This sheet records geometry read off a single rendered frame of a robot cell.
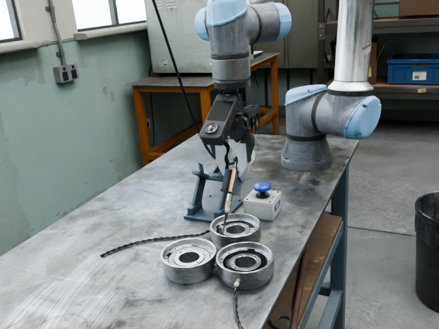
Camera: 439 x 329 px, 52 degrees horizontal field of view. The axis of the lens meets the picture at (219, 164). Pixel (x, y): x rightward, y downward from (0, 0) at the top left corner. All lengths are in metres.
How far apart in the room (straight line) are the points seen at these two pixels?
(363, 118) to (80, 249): 0.74
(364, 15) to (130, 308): 0.85
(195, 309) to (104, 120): 2.39
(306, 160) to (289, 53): 3.43
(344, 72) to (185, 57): 2.08
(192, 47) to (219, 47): 2.28
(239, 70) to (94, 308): 0.50
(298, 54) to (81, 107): 2.46
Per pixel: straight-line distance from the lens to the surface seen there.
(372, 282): 2.26
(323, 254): 1.39
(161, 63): 3.28
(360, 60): 1.20
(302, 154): 1.30
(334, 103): 1.21
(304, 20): 4.61
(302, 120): 1.28
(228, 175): 0.92
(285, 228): 1.01
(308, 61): 4.64
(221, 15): 0.85
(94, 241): 1.05
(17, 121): 2.58
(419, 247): 2.06
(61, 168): 2.82
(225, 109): 0.86
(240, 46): 0.86
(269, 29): 0.92
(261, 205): 1.03
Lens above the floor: 1.28
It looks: 20 degrees down
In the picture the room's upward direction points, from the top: 5 degrees counter-clockwise
